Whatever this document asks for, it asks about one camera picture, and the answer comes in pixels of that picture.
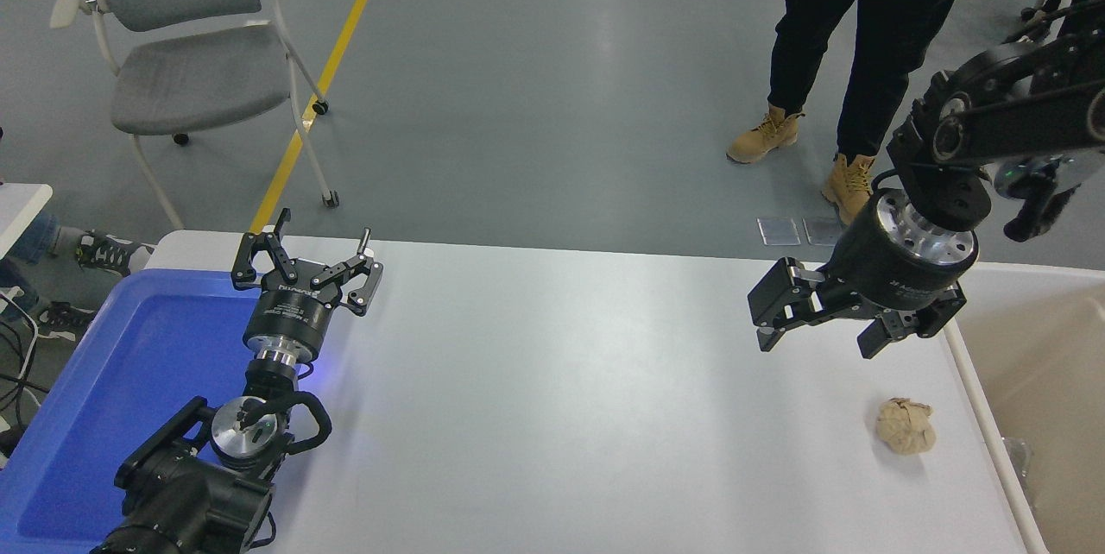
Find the tan paper ball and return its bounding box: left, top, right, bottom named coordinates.
left=875, top=397, right=938, bottom=456

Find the clear plastic wrapper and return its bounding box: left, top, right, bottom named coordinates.
left=1001, top=437, right=1035, bottom=488

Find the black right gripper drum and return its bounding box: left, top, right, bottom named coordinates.
left=826, top=209, right=968, bottom=318

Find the standing person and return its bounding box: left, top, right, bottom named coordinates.
left=726, top=0, right=978, bottom=228

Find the small white side table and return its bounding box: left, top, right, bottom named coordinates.
left=0, top=183, right=54, bottom=261

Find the black cable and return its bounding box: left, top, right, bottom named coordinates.
left=0, top=317, right=37, bottom=419

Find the white cable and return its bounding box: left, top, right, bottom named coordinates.
left=0, top=286, right=41, bottom=406

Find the blue plastic tray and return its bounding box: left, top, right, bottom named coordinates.
left=0, top=268, right=291, bottom=554

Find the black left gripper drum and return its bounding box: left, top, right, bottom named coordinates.
left=243, top=274, right=340, bottom=362

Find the silver floor socket plate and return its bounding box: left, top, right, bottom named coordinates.
left=757, top=217, right=802, bottom=247
left=803, top=217, right=846, bottom=247

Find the large pale bin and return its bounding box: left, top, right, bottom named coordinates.
left=943, top=262, right=1105, bottom=554

